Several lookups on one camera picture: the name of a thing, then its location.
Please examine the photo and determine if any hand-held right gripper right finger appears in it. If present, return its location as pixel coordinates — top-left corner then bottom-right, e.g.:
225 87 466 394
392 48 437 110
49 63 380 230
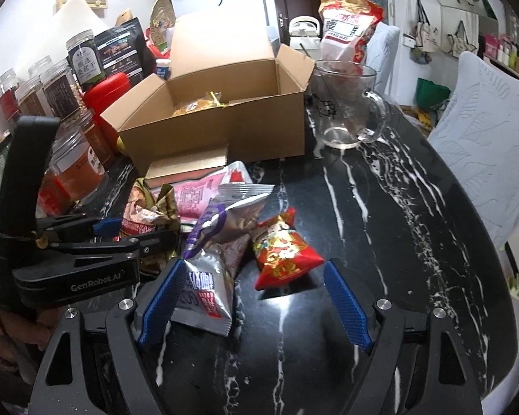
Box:
324 259 474 415

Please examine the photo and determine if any wide jar with orange contents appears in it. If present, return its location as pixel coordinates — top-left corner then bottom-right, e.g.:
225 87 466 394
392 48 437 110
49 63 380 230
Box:
39 136 109 214

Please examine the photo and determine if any silver packet with red print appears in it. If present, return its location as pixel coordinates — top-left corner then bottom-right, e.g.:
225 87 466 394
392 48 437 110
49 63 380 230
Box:
171 242 236 338

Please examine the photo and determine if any red plastic container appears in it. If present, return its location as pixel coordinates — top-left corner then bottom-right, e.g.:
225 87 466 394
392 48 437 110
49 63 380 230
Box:
83 73 145 130

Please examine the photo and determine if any red paper bag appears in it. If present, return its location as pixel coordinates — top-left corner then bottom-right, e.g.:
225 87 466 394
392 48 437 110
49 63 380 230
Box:
145 26 174 59

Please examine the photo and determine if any pink snack packet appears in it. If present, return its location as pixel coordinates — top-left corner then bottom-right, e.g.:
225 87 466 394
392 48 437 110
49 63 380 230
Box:
172 162 252 219

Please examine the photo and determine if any white insulated jug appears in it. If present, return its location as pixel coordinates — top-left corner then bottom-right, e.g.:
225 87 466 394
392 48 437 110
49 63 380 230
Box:
288 15 321 59

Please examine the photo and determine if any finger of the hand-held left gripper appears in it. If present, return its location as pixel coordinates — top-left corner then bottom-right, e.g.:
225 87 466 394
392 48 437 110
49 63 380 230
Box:
43 229 178 269
37 214 122 243

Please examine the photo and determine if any red gold snack packet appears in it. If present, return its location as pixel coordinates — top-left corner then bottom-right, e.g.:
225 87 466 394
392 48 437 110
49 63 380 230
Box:
252 207 325 291

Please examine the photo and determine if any clear jar with green contents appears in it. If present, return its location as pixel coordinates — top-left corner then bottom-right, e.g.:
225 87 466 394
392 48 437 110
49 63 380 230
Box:
66 29 102 91

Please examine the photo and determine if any row of cosmetic bottles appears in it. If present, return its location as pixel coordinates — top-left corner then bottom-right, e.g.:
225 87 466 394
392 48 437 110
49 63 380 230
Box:
480 30 519 87

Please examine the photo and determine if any printed tote bag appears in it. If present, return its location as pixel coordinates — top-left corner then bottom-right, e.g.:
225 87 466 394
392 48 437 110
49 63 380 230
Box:
447 21 479 59

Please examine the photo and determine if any black stand-up pouch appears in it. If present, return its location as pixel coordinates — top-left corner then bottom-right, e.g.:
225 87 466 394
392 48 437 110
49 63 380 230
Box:
94 18 150 85

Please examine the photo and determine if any clear jar with red contents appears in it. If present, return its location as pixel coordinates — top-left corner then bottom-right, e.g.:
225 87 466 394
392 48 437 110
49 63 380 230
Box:
0 68 22 122

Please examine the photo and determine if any clear glass mug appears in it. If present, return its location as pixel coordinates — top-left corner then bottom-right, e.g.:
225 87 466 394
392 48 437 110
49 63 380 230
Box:
311 59 392 150

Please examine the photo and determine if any jar with red-brown contents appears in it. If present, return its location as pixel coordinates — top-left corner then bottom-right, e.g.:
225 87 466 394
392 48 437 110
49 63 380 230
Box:
75 110 115 169

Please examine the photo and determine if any small chair with blue cover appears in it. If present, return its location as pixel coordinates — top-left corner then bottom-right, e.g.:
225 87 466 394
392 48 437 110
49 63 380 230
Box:
365 21 402 96

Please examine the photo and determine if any white tote bag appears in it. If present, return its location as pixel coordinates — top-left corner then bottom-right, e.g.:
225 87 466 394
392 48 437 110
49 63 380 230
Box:
411 0 442 53

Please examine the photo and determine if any white foam board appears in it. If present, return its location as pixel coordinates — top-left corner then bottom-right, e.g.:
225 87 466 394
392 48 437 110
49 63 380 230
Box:
47 0 109 57

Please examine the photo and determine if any person's left hand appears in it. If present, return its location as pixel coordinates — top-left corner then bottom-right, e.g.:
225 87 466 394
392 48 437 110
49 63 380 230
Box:
0 303 69 353

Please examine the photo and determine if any brown cereal snack bag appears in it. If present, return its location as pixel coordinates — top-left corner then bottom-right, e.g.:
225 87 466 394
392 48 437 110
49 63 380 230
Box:
121 177 182 243

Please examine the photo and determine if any white refrigerator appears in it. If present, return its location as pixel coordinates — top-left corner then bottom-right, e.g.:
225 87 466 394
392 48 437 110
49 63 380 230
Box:
169 0 282 50

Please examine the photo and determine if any clear plastic jar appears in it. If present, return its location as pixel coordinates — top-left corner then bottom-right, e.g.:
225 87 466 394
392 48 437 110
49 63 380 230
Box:
28 55 53 79

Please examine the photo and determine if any purple silver snack bag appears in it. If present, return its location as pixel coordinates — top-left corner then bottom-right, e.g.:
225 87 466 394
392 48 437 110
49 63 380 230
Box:
184 192 269 277

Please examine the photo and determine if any green bag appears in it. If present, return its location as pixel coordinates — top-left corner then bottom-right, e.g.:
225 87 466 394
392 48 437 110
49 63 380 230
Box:
415 78 451 115

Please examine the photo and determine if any round woven plate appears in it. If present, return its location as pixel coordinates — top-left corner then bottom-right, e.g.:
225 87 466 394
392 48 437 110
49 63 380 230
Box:
149 0 176 44

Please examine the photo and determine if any brown cardboard box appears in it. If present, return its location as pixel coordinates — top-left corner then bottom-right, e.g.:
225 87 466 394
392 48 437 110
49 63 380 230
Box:
100 11 316 180

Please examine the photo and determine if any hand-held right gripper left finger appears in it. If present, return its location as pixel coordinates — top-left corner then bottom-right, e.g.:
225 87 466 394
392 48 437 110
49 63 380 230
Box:
28 258 186 415

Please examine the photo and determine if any clear jar with dark label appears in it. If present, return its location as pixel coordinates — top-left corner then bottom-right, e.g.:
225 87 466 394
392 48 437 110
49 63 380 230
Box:
40 58 87 119

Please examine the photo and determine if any large red nut bag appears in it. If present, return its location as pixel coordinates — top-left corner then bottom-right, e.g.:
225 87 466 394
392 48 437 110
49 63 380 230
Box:
319 0 385 67

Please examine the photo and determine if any clear jar with brown contents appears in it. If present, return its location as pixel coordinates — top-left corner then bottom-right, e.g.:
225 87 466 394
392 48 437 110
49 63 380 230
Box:
15 75 48 117

